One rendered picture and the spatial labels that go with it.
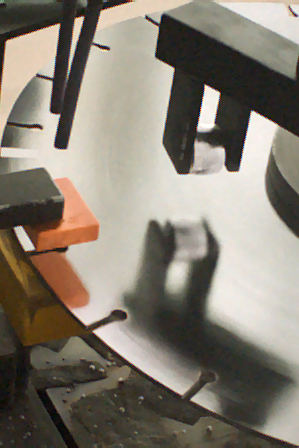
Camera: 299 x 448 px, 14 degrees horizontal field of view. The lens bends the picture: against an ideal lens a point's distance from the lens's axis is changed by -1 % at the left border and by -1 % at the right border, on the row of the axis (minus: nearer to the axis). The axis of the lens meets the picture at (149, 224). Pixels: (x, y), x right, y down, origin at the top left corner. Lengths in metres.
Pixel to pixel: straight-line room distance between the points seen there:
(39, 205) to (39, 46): 0.56
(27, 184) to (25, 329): 0.05
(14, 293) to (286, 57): 0.13
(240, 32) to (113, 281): 0.10
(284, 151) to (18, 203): 0.13
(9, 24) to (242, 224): 0.22
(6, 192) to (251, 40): 0.10
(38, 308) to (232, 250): 0.08
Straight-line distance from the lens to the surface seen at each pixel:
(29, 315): 0.43
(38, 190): 0.42
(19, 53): 0.96
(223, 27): 0.44
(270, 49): 0.43
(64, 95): 0.39
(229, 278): 0.44
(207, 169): 0.46
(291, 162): 0.49
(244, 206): 0.48
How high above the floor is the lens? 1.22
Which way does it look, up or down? 37 degrees down
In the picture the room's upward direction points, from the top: 10 degrees clockwise
